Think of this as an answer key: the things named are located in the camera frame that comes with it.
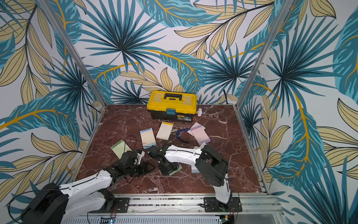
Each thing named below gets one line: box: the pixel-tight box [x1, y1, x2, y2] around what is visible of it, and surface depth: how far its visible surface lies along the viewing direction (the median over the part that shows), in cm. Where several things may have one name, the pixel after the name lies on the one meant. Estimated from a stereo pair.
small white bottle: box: [196, 107, 203, 117], surface depth 113 cm
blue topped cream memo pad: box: [139, 127, 157, 150], surface depth 100 cm
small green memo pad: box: [110, 139, 133, 161], surface depth 96 cm
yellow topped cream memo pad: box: [156, 121, 174, 141], surface depth 106 cm
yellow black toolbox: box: [146, 90, 198, 122], surface depth 102 cm
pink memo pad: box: [190, 126, 212, 146], surface depth 103 cm
